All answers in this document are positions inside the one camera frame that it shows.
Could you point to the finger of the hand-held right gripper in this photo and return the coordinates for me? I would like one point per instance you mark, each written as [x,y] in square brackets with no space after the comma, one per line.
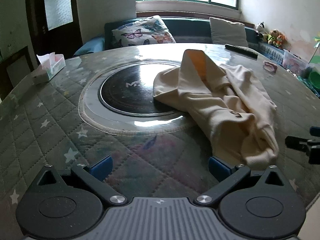
[300,143]
[315,130]

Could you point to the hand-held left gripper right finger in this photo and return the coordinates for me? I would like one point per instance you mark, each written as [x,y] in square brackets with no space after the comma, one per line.
[218,168]

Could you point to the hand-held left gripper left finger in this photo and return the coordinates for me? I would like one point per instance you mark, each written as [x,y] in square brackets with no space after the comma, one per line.
[101,167]

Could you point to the cream garment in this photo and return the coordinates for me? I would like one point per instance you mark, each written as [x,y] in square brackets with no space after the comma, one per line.
[212,100]

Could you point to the green cup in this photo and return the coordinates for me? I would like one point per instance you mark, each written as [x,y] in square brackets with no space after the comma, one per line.
[315,78]

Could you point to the clear plastic container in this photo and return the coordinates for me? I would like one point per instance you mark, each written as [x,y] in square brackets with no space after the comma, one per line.
[295,61]

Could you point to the black round hot plate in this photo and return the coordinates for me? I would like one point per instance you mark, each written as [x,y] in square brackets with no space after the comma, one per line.
[125,90]

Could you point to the paper pinwheel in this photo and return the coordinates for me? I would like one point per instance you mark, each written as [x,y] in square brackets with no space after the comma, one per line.
[315,45]

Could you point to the orange plush toy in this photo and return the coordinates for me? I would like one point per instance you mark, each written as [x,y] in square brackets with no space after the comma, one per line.
[280,40]

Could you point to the yellow green plush toy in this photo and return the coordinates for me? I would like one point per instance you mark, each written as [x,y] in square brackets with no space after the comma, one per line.
[271,38]

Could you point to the tissue box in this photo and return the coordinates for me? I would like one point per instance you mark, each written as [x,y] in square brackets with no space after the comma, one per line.
[50,72]

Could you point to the black remote control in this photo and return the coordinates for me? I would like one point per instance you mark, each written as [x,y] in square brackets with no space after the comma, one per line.
[243,50]

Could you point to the black and white plush toy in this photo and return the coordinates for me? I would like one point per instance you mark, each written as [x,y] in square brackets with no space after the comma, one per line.
[261,28]

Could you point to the blue cushion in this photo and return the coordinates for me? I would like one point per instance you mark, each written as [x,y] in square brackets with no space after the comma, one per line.
[90,45]

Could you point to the grey pillow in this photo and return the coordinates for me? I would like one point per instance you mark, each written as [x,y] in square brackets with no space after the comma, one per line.
[227,32]

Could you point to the butterfly print pillow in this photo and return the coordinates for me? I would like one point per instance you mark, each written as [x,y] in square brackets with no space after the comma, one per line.
[142,33]

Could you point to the teal sofa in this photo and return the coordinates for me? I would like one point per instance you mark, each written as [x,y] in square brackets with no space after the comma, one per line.
[190,30]

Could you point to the dark wooden door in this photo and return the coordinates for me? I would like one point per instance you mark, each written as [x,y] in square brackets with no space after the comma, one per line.
[37,30]

